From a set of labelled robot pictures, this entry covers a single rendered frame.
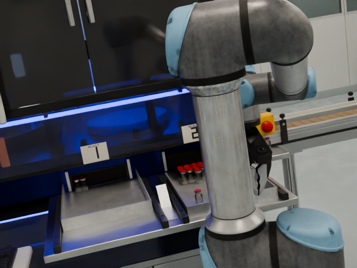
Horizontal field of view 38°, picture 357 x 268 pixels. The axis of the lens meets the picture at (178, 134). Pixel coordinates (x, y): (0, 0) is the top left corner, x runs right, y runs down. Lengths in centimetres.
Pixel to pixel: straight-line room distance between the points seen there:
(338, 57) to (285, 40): 631
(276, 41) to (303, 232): 34
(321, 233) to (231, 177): 19
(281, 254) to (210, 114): 29
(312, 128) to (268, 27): 120
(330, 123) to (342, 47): 517
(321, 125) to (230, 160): 114
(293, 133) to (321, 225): 104
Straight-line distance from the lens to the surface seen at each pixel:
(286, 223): 98
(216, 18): 85
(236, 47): 85
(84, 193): 177
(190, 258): 189
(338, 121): 206
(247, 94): 122
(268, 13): 85
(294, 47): 88
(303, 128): 200
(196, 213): 141
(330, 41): 710
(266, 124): 178
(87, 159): 171
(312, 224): 98
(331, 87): 716
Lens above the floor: 143
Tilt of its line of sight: 13 degrees down
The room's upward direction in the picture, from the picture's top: 9 degrees counter-clockwise
